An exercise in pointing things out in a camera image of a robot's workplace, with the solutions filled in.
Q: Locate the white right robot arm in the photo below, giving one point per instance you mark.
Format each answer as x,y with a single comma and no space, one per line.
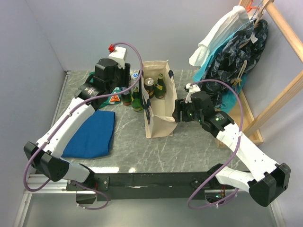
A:
266,178

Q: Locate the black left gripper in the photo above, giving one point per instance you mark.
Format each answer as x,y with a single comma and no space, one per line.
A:
125,75

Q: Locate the silver top beverage can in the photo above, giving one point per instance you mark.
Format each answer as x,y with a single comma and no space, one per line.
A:
149,87

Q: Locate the folded green t-shirt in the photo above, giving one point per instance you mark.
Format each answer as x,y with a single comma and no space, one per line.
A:
112,100

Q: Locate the red cap cola bottle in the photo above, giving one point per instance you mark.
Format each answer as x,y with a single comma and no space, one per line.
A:
126,96

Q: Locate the beige canvas tote bag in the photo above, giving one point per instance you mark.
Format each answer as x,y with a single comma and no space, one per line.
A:
158,118

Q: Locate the folded blue cloth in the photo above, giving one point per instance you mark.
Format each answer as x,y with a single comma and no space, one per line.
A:
94,138

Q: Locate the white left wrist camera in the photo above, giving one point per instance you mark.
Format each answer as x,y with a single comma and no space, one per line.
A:
118,54

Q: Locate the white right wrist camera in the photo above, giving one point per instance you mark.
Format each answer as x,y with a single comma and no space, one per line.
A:
191,89

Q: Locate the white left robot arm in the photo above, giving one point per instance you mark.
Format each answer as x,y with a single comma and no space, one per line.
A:
45,155

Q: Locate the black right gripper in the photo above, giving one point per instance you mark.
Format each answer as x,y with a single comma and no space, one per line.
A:
180,105

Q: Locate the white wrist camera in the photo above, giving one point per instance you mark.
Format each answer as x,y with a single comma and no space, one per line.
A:
191,89
118,54

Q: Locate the wooden clothes rack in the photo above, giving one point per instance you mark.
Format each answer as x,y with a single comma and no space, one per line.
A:
272,96

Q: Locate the white hanging shirt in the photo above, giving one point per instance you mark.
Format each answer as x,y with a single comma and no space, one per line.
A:
224,27

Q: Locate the green glass bottle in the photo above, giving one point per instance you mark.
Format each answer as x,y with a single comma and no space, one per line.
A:
160,88
135,100

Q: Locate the blue cap water bottle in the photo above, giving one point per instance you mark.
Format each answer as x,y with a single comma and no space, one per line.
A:
134,77

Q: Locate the orange plastic hanger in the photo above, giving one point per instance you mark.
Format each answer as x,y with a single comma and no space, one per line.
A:
249,7

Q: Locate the dark patterned hanging shirt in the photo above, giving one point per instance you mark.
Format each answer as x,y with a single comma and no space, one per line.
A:
236,57

